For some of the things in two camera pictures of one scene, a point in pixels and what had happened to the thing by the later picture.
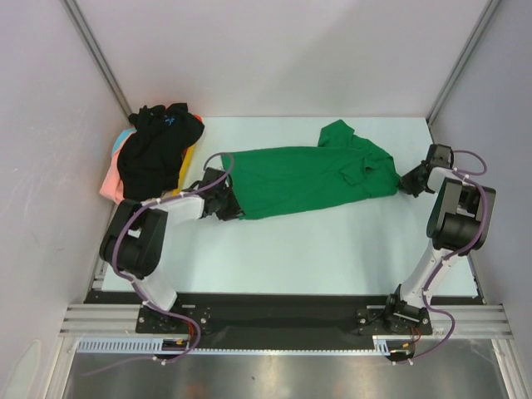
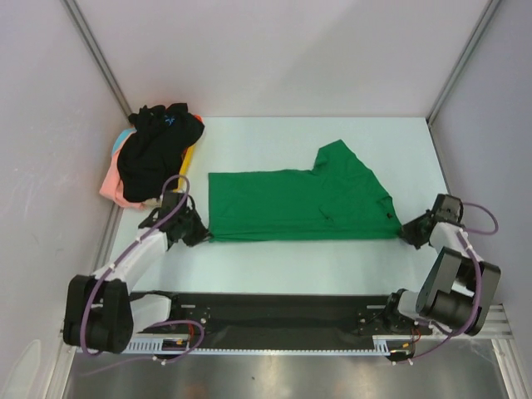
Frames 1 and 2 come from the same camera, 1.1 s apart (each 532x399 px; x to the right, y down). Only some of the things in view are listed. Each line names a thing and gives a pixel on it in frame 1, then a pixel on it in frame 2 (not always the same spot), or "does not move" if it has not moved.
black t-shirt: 150,158 does not move
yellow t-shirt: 184,168 does not move
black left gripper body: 227,207 to 190,223
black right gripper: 414,181 to 416,232
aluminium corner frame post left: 83,24 does not move
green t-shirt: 343,168 to 338,198
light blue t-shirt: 121,137 does not move
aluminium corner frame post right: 493,6 does not move
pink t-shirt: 112,186 does not move
